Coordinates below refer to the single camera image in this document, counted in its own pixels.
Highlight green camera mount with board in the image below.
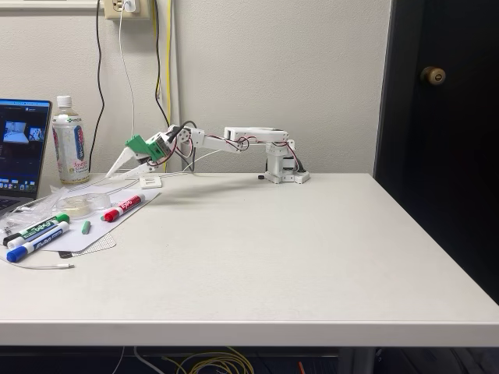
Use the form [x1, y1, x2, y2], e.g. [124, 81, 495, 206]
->
[124, 133, 167, 164]

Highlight plastic drink bottle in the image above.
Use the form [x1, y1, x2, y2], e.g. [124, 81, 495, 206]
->
[51, 95, 91, 185]

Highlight blue Expo marker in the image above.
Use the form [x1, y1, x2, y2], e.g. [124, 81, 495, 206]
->
[5, 221, 71, 263]

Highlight white mesh mat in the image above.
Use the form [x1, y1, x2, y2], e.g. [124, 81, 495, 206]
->
[72, 232, 118, 257]

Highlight black camera cable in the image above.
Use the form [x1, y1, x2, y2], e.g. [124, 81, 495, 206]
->
[154, 0, 198, 172]

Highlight white charger cable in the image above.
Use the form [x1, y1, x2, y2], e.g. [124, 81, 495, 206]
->
[65, 7, 146, 196]

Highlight clear dish cream content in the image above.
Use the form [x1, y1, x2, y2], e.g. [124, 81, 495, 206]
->
[55, 196, 96, 217]

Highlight clear round lid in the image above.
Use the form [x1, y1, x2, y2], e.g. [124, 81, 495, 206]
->
[83, 192, 113, 212]

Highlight red Expo marker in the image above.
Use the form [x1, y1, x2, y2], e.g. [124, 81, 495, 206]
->
[100, 193, 147, 224]

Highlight white wall rail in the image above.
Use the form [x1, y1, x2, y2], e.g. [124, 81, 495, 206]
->
[0, 0, 103, 11]

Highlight white adapter box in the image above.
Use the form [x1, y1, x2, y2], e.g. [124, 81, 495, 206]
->
[139, 174, 163, 190]

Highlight brass door knob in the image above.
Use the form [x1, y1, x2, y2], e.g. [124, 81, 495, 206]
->
[419, 65, 448, 86]

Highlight grey cable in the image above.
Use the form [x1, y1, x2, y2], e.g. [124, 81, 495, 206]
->
[133, 346, 167, 374]

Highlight thin black cable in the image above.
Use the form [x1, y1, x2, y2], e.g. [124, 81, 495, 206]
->
[87, 0, 106, 175]

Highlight beige wall outlet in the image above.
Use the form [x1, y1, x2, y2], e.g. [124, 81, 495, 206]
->
[103, 0, 151, 21]

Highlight yellow cable bundle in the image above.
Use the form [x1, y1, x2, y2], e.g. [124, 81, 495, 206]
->
[161, 348, 255, 374]

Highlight grey table leg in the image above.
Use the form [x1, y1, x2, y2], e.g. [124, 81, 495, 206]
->
[338, 348, 377, 374]

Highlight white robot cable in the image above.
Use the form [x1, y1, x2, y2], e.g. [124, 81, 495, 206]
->
[159, 150, 215, 178]

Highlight white paper sheet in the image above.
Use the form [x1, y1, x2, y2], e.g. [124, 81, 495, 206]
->
[41, 188, 163, 253]

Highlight grey laptop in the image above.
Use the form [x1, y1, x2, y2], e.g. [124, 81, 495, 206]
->
[0, 97, 54, 217]

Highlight black door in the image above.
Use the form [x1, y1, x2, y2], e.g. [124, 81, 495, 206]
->
[373, 0, 499, 305]

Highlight green Expo marker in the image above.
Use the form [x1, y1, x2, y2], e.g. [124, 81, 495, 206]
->
[7, 212, 71, 251]

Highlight white cable with connector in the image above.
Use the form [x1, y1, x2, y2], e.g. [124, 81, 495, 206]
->
[0, 256, 76, 271]

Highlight clear plastic bags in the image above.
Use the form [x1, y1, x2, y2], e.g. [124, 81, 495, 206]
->
[0, 185, 75, 235]

